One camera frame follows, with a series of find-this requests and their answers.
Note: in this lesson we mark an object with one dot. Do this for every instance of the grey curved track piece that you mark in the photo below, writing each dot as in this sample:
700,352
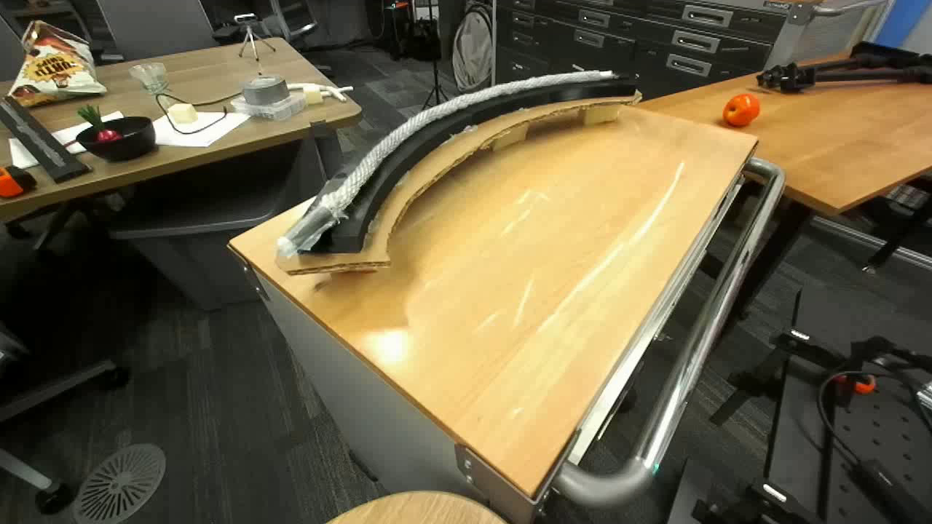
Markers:
339,192

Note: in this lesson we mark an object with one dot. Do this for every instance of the long curved black tray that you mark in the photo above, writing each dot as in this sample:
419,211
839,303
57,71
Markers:
425,178

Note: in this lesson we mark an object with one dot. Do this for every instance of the grey metal cart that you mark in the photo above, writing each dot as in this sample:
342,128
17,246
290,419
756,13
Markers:
367,416

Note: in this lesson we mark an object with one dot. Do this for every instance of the white round fan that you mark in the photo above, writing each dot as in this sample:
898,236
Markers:
472,39

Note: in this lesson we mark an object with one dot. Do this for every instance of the white power adapter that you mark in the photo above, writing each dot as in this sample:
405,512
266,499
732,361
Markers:
322,92

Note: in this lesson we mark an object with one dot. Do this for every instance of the round wooden stool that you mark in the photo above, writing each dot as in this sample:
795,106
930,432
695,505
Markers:
418,509

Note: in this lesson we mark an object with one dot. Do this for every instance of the grey tape roll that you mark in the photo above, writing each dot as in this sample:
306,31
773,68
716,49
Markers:
266,95

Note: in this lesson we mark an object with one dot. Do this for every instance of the dark drawer cabinet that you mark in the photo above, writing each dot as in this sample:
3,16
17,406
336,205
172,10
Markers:
620,39

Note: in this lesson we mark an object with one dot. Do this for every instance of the white paper sheet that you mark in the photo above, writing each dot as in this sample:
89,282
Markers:
208,131

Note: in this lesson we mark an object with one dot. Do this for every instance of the orange fruit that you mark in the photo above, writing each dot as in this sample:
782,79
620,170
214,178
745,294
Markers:
740,109

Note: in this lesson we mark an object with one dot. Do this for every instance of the small silver tripod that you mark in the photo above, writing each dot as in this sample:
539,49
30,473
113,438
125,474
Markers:
252,32

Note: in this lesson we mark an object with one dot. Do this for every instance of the small cream round object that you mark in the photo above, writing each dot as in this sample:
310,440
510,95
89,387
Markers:
182,115

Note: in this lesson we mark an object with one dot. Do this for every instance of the black bowl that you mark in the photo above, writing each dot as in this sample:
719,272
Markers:
131,140

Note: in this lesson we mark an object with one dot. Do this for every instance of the red item in bowl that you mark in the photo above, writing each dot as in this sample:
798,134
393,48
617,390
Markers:
105,134

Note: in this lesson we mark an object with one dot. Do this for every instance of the round perforated disc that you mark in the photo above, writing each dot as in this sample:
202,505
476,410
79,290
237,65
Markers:
119,485

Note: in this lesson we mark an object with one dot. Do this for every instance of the orange clamp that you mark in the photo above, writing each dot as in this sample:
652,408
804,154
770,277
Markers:
859,384

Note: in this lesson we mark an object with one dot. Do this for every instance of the black tripod lying flat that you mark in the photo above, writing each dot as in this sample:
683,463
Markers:
833,71

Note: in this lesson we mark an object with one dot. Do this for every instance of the grey plastic bin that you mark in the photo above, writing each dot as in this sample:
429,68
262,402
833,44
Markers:
824,31

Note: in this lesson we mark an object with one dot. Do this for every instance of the black office chair base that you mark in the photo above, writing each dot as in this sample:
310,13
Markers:
48,387

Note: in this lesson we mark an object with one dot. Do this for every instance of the black flat bar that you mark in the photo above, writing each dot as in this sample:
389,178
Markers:
39,140

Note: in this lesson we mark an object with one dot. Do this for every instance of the chip bag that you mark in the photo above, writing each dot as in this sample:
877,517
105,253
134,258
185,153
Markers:
54,68

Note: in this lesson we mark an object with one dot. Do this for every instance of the small orange object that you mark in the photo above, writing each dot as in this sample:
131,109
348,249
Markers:
12,185

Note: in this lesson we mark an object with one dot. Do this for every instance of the black camera stand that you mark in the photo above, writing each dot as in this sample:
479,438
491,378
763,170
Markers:
776,387

